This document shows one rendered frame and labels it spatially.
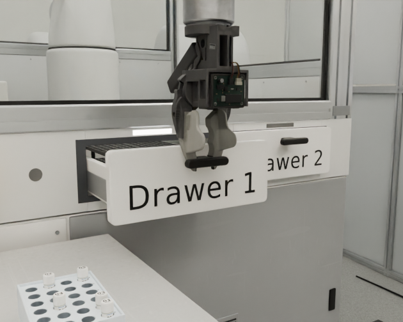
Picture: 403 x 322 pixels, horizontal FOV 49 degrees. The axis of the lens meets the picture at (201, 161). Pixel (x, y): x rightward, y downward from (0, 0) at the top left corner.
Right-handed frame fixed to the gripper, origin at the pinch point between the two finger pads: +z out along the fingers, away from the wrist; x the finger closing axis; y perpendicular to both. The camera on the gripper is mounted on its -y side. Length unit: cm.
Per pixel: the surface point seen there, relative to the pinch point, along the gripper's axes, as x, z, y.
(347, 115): 53, -5, -18
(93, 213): -11.9, 11.1, -18.0
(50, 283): -25.7, 10.4, 9.9
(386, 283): 164, 91, -82
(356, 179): 178, 41, -116
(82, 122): -13.3, -5.5, -17.5
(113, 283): -16.6, 14.5, 4.9
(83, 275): -22.0, 10.3, 10.0
